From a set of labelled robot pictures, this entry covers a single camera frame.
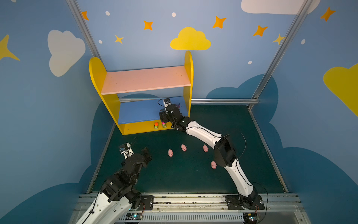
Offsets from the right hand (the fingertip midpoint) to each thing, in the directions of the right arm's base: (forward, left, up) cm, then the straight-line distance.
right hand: (167, 109), depth 92 cm
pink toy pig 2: (-17, -12, -20) cm, 29 cm away
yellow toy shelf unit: (-9, +18, +1) cm, 20 cm away
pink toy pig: (-22, -3, -20) cm, 30 cm away
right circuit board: (-55, -49, -21) cm, 77 cm away
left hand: (-30, +8, -2) cm, 31 cm away
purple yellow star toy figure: (+5, -7, -1) cm, 9 cm away
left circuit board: (-58, +12, -20) cm, 63 cm away
